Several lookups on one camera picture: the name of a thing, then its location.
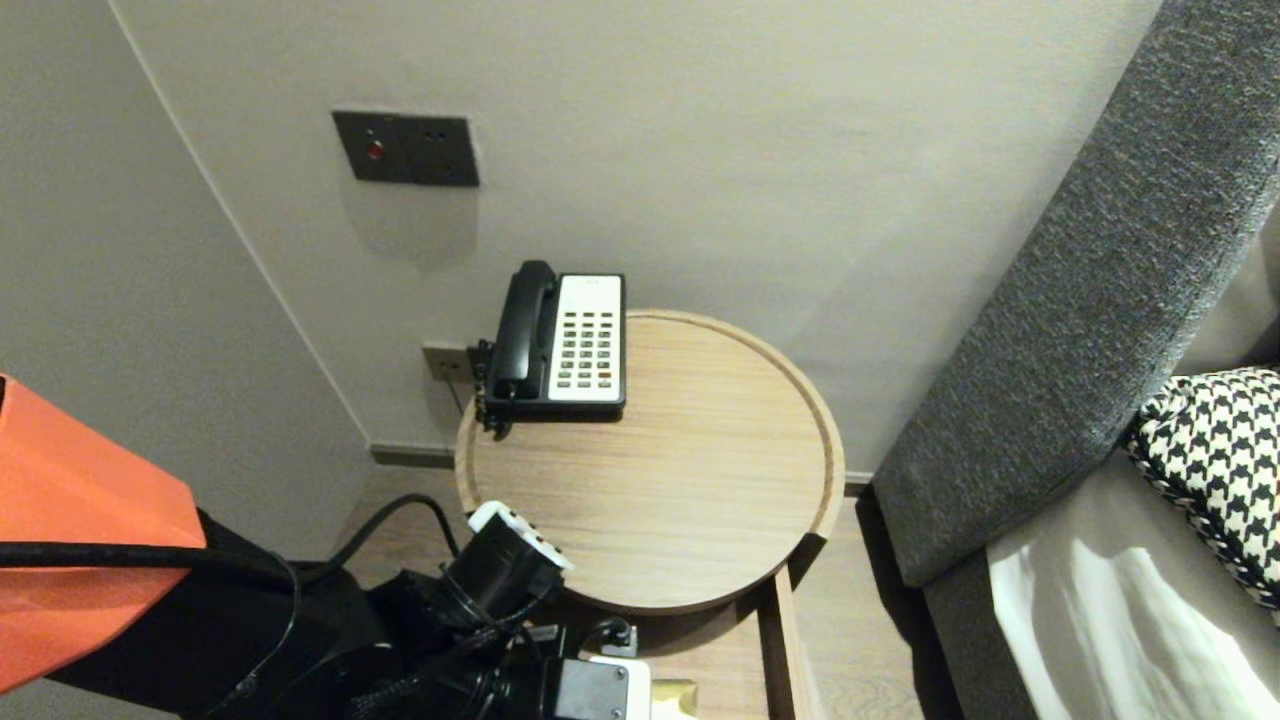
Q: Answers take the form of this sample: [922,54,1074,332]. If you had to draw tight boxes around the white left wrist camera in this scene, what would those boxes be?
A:
[585,620,653,720]

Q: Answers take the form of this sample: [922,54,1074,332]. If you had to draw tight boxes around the white and gold tissue pack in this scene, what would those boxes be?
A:
[650,678,699,720]

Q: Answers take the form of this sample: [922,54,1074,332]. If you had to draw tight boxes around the white bed sheet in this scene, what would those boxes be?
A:
[988,450,1280,720]

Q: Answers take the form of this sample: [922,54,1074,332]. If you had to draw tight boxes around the black and white desk telephone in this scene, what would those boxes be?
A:
[478,272,627,421]

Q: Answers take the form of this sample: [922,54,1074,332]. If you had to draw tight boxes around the grey wall socket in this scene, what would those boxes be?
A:
[422,343,476,382]

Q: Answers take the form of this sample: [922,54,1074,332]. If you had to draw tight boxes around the black telephone handset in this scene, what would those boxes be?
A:
[492,259,561,401]

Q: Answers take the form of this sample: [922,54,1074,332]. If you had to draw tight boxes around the black coiled telephone cord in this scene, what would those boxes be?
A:
[470,338,516,439]

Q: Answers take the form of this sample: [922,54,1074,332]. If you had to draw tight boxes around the round wooden side table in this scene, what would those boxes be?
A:
[455,308,849,616]

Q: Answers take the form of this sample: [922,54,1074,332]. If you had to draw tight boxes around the wooden table drawer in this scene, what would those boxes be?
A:
[530,560,816,720]

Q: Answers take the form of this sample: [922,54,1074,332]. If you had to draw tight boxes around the black smooth arm cable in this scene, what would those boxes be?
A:
[0,494,463,706]

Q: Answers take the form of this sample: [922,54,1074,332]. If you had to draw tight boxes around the black white houndstooth pillow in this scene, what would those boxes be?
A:
[1120,368,1280,626]

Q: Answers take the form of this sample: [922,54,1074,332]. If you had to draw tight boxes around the dark wall switch panel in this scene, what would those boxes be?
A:
[332,110,481,189]

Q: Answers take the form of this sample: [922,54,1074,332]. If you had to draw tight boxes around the grey fabric bed headboard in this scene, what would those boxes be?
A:
[873,0,1280,720]

